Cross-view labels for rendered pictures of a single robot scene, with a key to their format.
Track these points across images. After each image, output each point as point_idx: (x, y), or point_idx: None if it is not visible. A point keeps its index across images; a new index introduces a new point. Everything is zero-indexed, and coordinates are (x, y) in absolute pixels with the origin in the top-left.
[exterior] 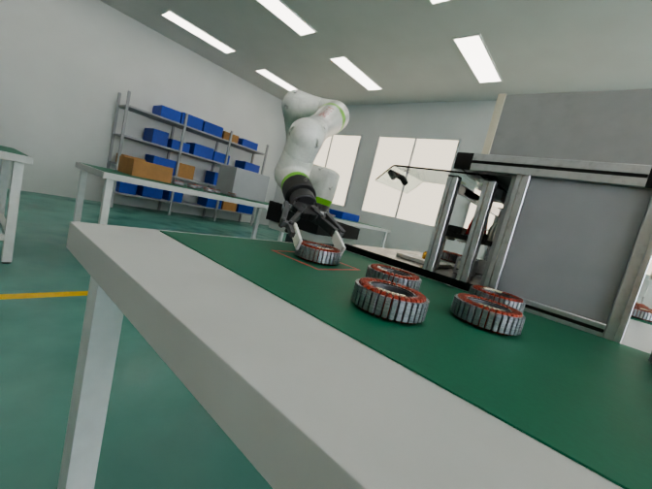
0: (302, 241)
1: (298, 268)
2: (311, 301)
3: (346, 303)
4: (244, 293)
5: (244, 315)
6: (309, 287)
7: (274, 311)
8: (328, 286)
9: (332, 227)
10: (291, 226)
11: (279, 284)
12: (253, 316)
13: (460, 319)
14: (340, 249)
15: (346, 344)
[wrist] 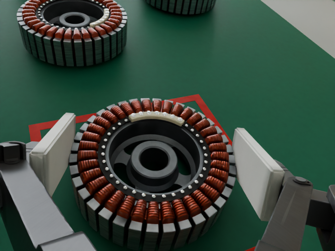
0: (236, 128)
1: (244, 93)
2: (256, 14)
3: (218, 10)
4: (316, 27)
5: (309, 6)
6: (250, 34)
7: (291, 7)
8: (219, 37)
9: (37, 177)
10: (286, 177)
11: (284, 38)
12: (304, 5)
13: None
14: (72, 139)
15: None
